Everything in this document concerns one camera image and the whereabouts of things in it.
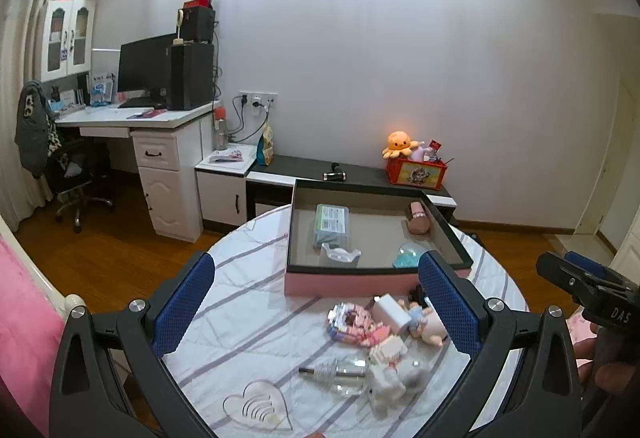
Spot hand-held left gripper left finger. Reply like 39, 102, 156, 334
49, 252, 217, 438

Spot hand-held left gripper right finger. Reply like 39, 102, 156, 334
417, 251, 585, 438

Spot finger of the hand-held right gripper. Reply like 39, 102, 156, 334
536, 252, 596, 306
564, 251, 613, 276

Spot small baby doll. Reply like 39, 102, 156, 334
399, 300, 449, 347

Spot black hair clip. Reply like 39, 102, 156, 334
407, 285, 432, 310

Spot white charger adapter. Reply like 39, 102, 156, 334
374, 297, 410, 334

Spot white pink block figure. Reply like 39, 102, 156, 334
368, 335, 407, 370

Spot white plush figure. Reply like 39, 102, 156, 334
366, 360, 432, 417

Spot pink building block toy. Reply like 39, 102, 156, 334
327, 301, 392, 347

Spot pink storage box dark rim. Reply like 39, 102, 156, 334
284, 177, 474, 297

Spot clear heart-shaped tray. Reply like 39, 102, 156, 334
222, 379, 294, 434

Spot clear glass bottle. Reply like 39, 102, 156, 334
298, 357, 372, 400

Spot person's right hand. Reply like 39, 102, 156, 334
594, 360, 640, 392

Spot pink printed quilt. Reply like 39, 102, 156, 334
568, 312, 598, 371

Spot teal plastic item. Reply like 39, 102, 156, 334
392, 242, 431, 269

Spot pink cylinder container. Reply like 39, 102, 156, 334
405, 200, 431, 235

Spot white door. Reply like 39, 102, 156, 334
579, 8, 640, 241

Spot white small cabinet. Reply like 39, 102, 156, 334
194, 143, 257, 225

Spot red toy crate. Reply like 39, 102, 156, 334
385, 153, 449, 192

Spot white bed footboard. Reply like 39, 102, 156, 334
0, 212, 87, 320

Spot green tissue packet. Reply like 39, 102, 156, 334
312, 203, 351, 252

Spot white desk with drawers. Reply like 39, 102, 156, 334
54, 102, 217, 245

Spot black office chair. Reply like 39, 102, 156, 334
49, 137, 115, 235

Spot orange octopus plush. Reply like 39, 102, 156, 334
382, 131, 426, 159

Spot red cap water bottle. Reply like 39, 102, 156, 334
213, 107, 230, 150

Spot yellow blue snack bag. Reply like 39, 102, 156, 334
255, 123, 276, 167

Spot black top low cabinet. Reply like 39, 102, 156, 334
246, 154, 459, 225

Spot black computer tower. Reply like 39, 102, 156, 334
167, 42, 216, 112

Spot blue boxes on desk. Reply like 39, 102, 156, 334
89, 72, 117, 108

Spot grey jacket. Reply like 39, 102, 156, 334
14, 80, 65, 179

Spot black computer monitor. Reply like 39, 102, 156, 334
117, 33, 179, 103

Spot black speaker box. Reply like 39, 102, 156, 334
179, 6, 217, 44

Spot white glass door cabinet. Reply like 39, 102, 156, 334
39, 0, 97, 82

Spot black power cable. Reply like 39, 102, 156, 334
228, 97, 274, 145

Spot white wall outlet strip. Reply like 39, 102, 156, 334
238, 92, 279, 110

